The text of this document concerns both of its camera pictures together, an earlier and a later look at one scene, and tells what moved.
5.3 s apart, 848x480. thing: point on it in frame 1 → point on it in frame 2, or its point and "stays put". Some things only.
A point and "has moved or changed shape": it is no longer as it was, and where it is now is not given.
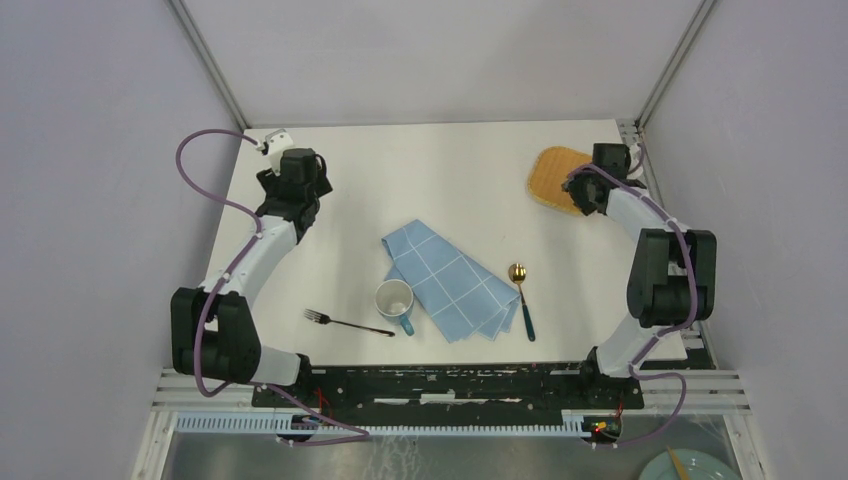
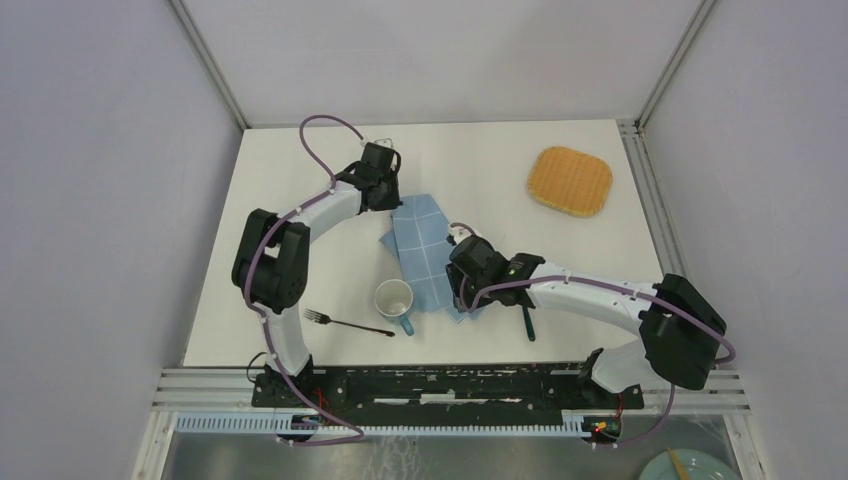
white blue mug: x=393 y=302 stays put
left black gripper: x=268 y=180 → x=393 y=202
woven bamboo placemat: x=550 y=168 stays put
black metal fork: x=320 y=318 stays put
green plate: x=697 y=465 stays put
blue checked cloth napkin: x=466 y=300 has moved or changed shape
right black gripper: x=574 y=186 → x=455 y=275
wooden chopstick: x=678 y=464 stays put
